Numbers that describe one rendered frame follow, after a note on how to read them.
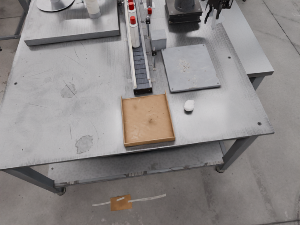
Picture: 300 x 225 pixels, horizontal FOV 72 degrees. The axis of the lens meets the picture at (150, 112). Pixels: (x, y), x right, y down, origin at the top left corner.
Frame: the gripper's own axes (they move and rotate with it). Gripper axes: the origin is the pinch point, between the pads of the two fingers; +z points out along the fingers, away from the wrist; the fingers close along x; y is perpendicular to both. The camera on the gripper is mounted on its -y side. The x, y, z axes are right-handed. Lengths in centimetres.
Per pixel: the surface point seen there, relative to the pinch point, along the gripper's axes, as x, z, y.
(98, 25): 66, 25, -45
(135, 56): 26.5, 29.7, -28.1
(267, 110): 13, 91, 111
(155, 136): -27, 47, -32
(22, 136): -1, 58, -98
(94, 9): 72, 16, -46
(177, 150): -5, 99, 3
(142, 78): 7.3, 34.1, -29.3
